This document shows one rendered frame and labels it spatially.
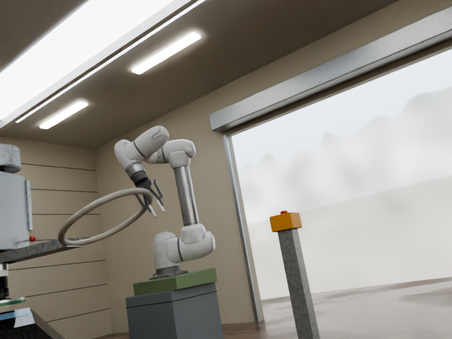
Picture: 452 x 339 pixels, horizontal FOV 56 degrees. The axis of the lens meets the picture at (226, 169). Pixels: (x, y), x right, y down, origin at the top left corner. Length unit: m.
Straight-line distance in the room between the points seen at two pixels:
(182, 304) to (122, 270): 6.77
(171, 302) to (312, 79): 4.59
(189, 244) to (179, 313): 0.41
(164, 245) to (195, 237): 0.20
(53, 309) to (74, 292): 0.53
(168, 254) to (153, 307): 0.32
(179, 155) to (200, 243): 0.56
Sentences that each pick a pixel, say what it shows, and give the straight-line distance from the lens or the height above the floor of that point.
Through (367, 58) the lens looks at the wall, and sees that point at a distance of 6.20.
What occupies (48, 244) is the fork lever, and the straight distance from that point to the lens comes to 2.31.
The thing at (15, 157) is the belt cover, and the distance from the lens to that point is 2.60.
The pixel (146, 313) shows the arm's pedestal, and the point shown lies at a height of 0.69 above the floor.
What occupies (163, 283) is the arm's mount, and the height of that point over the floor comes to 0.84.
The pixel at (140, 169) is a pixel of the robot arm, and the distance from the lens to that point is 2.17.
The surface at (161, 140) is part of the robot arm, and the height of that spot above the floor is 1.54.
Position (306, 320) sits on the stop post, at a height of 0.57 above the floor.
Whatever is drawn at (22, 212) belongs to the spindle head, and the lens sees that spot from 2.60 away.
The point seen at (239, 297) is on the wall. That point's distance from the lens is 7.31.
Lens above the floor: 0.86
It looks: 13 degrees up
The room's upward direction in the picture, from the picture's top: 10 degrees counter-clockwise
